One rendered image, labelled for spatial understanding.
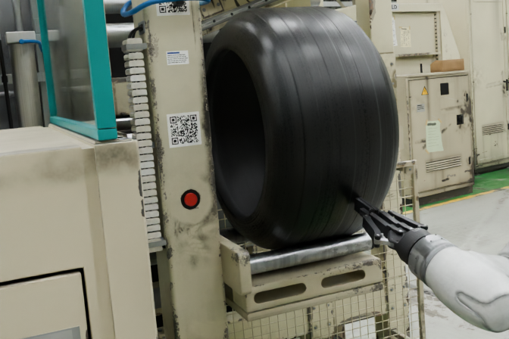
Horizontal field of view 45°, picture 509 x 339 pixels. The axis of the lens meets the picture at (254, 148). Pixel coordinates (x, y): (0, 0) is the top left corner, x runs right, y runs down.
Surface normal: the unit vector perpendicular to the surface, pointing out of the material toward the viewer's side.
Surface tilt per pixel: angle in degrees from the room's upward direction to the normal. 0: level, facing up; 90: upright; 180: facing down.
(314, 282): 90
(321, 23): 36
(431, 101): 90
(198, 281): 90
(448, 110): 90
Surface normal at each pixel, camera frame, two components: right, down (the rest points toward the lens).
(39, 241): 0.39, 0.07
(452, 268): -0.64, -0.59
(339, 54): 0.28, -0.49
